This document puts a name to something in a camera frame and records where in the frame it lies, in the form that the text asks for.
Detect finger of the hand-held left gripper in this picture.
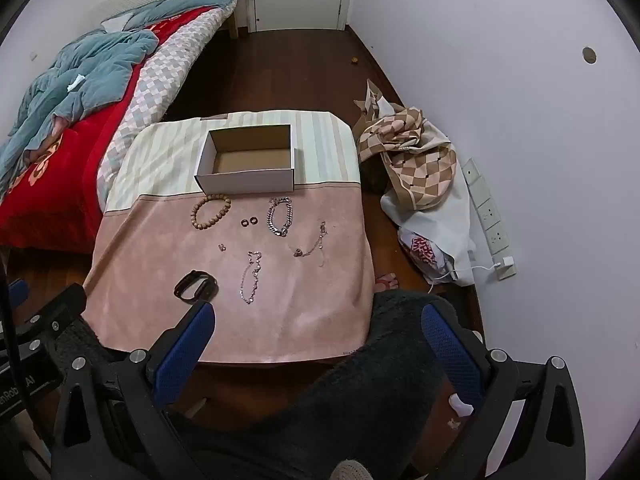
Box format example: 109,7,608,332
14,283,89,356
6,279,29,311

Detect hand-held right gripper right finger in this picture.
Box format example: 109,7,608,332
421,302,587,480

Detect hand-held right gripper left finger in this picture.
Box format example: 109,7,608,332
50,301,217,480

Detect black smart band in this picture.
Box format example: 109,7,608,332
173,270,219,304

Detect thin silver necklace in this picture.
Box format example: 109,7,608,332
239,250,264,306

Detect wooden bead bracelet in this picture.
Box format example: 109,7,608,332
190,194,233,231

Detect thin chain with pendant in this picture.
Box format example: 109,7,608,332
287,220,328,268

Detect white cardboard box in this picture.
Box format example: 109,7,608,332
194,124,297,195

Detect dark fuzzy pants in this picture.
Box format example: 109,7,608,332
50,290,483,480

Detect plastic bag with red print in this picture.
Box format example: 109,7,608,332
397,226,456,286

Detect white cloth bag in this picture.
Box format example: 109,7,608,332
380,120,478,287

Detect pink and striped table cloth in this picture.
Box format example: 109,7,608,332
80,109,376,365

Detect beige checkered cloth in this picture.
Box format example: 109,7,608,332
352,107,458,211

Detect teal quilt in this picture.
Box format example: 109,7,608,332
0,0,238,186

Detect checkered bed sheet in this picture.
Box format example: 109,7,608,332
97,7,241,201

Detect white charging cable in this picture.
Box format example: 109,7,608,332
435,262,501,281

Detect white wall socket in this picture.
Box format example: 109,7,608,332
461,158,517,281

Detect wooden bed frame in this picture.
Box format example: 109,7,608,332
227,0,251,40

